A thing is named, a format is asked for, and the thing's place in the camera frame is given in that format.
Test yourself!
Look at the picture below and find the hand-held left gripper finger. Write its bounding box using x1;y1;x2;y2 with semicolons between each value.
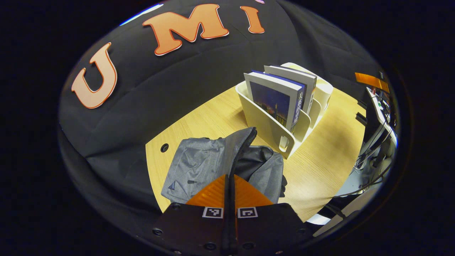
230;174;310;255
151;174;230;255

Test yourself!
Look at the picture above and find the grey cover book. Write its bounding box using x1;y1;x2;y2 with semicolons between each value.
264;65;317;114

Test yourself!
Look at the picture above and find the grey schoolbag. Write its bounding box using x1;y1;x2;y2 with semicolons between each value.
161;127;288;205

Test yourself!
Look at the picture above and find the blue cover book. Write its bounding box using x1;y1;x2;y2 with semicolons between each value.
244;70;306;133

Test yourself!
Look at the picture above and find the white bookshelf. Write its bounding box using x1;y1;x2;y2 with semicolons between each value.
235;63;334;159

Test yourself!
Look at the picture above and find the black backdrop cloth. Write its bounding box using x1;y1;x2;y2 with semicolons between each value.
59;0;384;228

